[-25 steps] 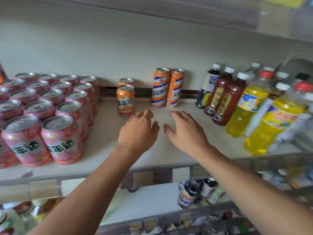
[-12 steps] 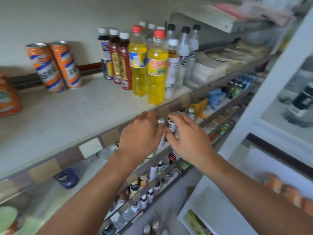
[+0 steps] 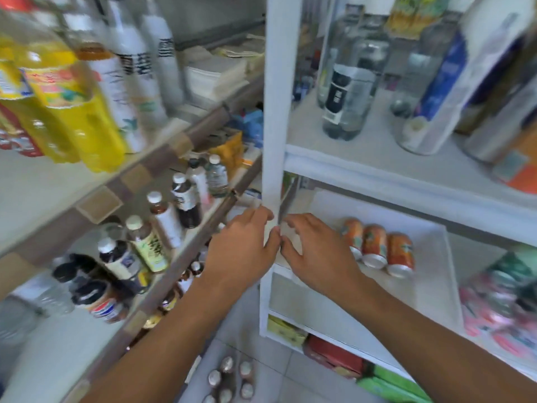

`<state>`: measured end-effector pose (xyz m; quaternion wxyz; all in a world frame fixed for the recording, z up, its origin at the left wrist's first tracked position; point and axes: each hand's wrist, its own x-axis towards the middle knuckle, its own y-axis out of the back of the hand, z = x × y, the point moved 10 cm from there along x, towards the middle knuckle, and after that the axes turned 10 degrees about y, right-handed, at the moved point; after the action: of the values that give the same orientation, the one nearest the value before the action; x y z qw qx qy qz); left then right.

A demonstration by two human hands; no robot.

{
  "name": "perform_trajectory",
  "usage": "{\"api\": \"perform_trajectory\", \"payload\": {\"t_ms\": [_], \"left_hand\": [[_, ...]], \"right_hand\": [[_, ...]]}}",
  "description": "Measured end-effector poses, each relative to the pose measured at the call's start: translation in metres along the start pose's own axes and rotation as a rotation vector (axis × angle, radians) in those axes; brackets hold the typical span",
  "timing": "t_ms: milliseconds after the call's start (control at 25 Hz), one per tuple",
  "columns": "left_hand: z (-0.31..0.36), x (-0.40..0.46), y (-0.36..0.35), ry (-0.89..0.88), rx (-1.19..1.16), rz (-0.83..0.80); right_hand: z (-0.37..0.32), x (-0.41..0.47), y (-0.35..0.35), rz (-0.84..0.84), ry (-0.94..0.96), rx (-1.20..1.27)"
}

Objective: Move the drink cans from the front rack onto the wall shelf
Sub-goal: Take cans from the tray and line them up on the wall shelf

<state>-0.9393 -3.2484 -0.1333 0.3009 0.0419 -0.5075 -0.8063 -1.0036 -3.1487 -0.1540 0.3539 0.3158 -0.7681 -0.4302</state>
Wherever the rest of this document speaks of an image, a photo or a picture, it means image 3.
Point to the blue goods packets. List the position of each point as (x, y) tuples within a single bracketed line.
[(251, 125)]

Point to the person's left hand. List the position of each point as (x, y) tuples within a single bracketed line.
[(243, 251)]

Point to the clear plastic water bottle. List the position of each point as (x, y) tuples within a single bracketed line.
[(331, 58)]

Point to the small clear grey bottle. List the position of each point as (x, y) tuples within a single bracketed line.
[(419, 71)]

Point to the yellow flat box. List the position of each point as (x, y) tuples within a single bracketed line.
[(285, 331)]

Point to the rows of small bottles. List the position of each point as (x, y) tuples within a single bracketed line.
[(195, 268)]

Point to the shrink-wrapped bottle pack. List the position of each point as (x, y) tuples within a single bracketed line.
[(226, 365)]

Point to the group of capped tea bottles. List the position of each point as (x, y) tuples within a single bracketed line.
[(151, 247)]

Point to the yellow goods box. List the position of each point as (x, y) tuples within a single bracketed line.
[(230, 153)]

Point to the person's right hand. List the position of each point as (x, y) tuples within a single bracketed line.
[(331, 264)]

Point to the tall orange drink can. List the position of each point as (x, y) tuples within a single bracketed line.
[(524, 180)]

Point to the red flat box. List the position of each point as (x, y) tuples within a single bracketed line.
[(331, 354)]

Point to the pink drink can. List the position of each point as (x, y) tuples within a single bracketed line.
[(474, 310), (516, 339)]

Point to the person's left forearm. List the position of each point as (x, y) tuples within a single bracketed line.
[(168, 352)]

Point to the tall dark bottle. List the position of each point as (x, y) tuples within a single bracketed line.
[(495, 79)]

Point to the white plastic tray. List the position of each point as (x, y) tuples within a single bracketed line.
[(432, 268)]

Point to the clear dark-label bottle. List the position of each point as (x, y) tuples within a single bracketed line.
[(348, 100)]

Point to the green packet boxes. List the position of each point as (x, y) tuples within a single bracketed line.
[(390, 388)]

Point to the stack of folded paper bags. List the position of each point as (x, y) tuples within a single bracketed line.
[(214, 75)]

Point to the white shelving unit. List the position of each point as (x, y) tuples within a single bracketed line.
[(277, 79)]

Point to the person's right forearm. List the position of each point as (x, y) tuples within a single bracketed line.
[(440, 348)]

